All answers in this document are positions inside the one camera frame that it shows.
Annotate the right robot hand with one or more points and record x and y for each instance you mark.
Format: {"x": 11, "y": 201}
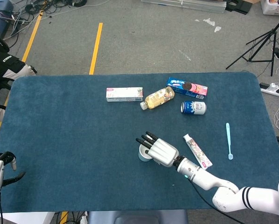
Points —
{"x": 164, "y": 151}

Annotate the light blue plastic cup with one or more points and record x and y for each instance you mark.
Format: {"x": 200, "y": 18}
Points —
{"x": 143, "y": 157}

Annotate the white toothpaste tube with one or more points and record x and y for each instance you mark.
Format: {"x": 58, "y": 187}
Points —
{"x": 195, "y": 148}

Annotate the light blue toothbrush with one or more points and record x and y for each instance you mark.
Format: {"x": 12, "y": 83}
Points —
{"x": 228, "y": 137}

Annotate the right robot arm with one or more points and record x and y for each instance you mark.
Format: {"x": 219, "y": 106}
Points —
{"x": 204, "y": 177}

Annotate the blue white drink can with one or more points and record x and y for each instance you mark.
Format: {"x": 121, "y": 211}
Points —
{"x": 195, "y": 108}

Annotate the white toothpaste box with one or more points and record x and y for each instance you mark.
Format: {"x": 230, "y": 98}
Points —
{"x": 123, "y": 94}

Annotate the yellow drink bottle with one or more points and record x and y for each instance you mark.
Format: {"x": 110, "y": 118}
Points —
{"x": 158, "y": 98}

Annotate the blue cookie box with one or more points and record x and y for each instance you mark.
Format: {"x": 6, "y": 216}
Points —
{"x": 188, "y": 87}

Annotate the blue table cloth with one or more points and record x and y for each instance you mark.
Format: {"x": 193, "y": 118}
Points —
{"x": 71, "y": 140}

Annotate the person in black jacket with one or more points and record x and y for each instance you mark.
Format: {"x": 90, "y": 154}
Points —
{"x": 4, "y": 65}

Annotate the white power strip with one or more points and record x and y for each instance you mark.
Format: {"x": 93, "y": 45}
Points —
{"x": 270, "y": 89}

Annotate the small white paper scrap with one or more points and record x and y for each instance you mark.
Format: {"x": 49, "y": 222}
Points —
{"x": 217, "y": 29}

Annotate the large white paper scrap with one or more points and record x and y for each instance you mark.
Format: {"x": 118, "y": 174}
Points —
{"x": 209, "y": 21}

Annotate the grey aluminium rails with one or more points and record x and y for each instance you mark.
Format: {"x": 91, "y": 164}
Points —
{"x": 188, "y": 5}

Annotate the black tripod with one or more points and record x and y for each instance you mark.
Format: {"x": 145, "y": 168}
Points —
{"x": 274, "y": 32}

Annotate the black metal plates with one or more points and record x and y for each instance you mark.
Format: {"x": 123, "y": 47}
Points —
{"x": 239, "y": 8}

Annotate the white plastic basket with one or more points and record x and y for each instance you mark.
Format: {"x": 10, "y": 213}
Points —
{"x": 272, "y": 9}

